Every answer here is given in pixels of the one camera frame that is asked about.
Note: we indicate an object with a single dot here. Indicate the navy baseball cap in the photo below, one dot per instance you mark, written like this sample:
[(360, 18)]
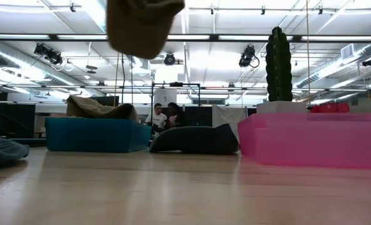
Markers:
[(1, 150), (198, 140)]

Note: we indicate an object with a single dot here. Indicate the beige baseball cap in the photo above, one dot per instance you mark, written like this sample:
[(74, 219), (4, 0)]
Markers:
[(141, 28), (92, 109)]

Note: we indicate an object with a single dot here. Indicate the person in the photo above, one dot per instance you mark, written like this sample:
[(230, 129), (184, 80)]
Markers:
[(174, 117), (157, 120)]

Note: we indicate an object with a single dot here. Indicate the white fabric sheet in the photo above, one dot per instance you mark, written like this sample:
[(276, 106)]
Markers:
[(227, 118)]

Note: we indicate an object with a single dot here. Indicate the black ceiling spotlight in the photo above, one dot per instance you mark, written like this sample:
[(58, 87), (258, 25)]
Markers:
[(247, 56), (369, 62), (48, 54), (170, 59)]

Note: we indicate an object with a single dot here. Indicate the blue plastic bin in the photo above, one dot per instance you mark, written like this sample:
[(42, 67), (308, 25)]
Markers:
[(95, 137)]

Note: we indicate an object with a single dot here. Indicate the tall green cactus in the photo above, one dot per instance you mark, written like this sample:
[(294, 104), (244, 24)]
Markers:
[(278, 65)]

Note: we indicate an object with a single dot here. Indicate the red plastic tray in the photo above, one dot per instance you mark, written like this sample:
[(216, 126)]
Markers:
[(313, 140)]

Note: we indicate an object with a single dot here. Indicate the black metal rack frame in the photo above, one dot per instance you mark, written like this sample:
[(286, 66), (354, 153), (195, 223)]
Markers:
[(176, 84)]

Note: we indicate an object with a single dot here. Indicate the black aluminium table frame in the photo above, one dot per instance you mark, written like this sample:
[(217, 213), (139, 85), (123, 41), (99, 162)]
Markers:
[(213, 38)]

